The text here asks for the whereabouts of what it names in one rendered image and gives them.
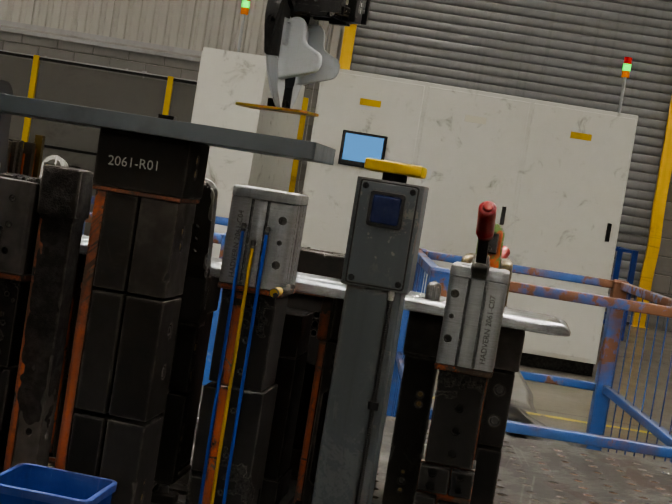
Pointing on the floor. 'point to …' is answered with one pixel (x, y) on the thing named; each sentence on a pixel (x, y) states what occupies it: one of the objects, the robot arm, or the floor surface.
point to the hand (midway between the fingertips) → (278, 95)
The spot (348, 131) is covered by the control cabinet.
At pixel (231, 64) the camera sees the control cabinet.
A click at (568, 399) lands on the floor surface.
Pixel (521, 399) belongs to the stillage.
